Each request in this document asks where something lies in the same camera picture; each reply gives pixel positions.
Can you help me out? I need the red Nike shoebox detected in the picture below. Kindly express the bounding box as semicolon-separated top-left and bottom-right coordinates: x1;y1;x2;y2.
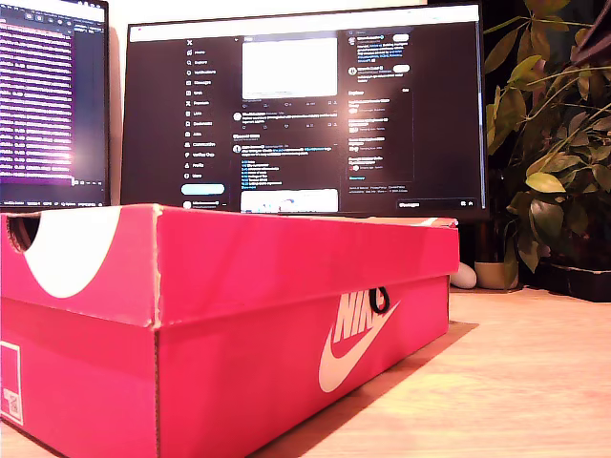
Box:
0;203;462;458

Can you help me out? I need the monitor with purple terminal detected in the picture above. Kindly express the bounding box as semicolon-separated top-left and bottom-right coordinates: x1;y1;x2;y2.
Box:
0;0;112;210

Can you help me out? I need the pale small plant pot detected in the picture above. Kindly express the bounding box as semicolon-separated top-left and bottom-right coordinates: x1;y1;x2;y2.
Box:
473;260;519;292

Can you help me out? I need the green leafy houseplant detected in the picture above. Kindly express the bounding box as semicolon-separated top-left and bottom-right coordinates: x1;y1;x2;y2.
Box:
482;0;611;276

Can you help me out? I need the wide black computer monitor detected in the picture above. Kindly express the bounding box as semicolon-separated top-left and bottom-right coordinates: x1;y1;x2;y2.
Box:
118;3;492;225

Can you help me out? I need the white rounded object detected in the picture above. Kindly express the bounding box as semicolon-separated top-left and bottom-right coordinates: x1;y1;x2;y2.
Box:
450;261;478;291

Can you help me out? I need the black planter tray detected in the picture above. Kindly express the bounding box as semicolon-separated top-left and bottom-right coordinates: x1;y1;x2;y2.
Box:
521;259;611;303

